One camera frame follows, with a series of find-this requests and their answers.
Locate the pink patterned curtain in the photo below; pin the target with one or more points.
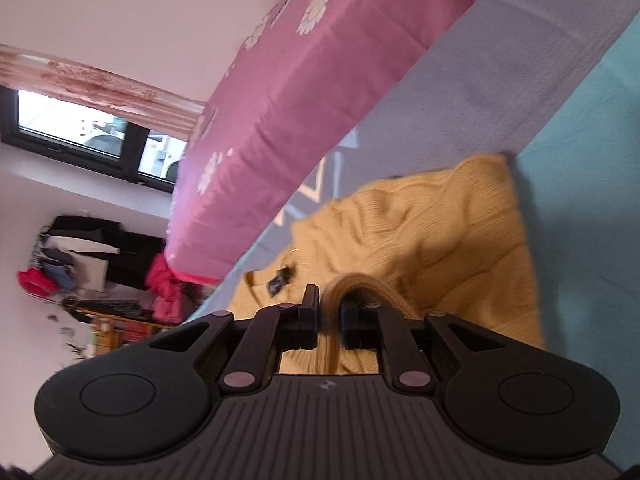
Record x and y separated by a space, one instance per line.
110 92

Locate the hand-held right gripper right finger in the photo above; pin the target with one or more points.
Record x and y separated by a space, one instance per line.
346 320

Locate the red garment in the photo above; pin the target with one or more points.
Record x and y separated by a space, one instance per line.
35 281

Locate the purple floral bed sheet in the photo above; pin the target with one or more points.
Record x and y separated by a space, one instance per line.
300 100

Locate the dark framed window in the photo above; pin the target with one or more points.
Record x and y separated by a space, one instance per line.
70 127

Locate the pile of pink clothes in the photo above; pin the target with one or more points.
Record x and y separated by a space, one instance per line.
167 285

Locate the wooden furniture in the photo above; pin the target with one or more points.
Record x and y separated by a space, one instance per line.
120 330

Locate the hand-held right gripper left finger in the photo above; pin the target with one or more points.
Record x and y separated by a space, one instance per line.
312 310

